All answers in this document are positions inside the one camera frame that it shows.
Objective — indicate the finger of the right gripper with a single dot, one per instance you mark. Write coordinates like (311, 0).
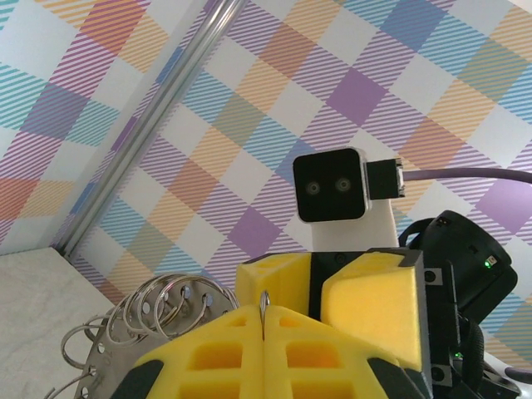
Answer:
(287, 287)
(370, 311)

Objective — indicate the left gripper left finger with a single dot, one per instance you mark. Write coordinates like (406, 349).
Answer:
(216, 357)

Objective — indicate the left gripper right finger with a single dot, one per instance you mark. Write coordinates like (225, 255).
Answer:
(316, 357)

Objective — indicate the aluminium corner post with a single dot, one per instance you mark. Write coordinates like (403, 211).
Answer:
(162, 99)

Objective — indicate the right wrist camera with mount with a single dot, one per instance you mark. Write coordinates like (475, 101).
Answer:
(328, 187)

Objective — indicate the metal band with key rings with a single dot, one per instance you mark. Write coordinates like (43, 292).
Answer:
(199, 303)

